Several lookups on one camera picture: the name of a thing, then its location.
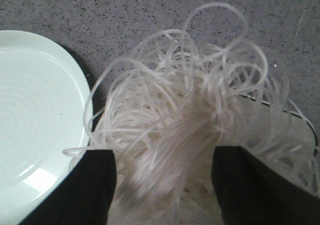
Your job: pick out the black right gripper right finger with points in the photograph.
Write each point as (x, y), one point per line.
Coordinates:
(250, 193)

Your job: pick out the light green round plate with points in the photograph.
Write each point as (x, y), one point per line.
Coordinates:
(43, 93)

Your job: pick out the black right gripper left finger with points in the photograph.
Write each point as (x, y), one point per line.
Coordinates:
(85, 195)

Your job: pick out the white vermicelli noodle bundle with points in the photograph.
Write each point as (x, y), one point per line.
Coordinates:
(176, 101)

